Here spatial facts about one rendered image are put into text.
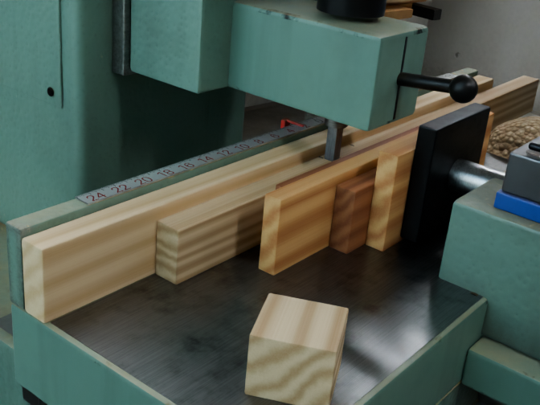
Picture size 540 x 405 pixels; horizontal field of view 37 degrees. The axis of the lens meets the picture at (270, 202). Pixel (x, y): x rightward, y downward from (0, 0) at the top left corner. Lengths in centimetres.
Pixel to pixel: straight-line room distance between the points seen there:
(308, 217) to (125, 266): 13
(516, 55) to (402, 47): 381
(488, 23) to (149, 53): 387
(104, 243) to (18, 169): 29
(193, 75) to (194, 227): 15
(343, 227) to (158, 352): 18
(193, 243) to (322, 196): 10
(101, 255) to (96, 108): 22
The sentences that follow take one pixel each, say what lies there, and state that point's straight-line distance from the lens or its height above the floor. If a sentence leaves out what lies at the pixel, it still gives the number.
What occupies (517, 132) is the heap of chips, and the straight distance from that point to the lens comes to 84.
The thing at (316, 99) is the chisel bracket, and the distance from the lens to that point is 60.
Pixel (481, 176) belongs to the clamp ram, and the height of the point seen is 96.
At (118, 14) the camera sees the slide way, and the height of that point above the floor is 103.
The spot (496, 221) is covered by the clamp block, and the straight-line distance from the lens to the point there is 54.
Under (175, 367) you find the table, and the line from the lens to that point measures 45.
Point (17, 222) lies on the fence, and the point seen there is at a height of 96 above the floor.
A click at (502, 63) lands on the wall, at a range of 444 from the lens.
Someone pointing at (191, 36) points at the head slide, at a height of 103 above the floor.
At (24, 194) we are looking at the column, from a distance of 78.
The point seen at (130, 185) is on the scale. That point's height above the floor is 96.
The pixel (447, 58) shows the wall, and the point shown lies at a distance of 462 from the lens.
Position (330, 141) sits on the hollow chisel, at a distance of 64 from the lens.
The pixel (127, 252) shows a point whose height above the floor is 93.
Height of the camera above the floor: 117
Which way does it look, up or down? 24 degrees down
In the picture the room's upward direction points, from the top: 5 degrees clockwise
